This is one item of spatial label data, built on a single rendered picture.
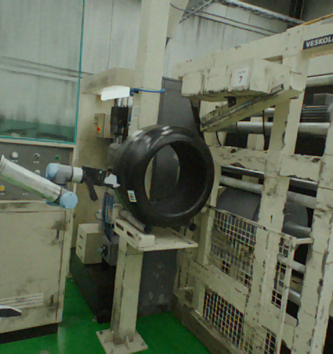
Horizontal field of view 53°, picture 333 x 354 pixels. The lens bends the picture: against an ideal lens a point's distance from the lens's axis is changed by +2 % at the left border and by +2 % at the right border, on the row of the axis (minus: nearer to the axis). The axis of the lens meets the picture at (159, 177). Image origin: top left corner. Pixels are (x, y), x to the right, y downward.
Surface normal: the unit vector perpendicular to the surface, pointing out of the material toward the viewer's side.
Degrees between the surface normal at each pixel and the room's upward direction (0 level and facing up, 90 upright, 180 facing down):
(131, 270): 90
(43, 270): 90
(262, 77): 90
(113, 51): 90
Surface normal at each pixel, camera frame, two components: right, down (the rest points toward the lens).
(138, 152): -0.22, -0.26
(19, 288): 0.47, 0.15
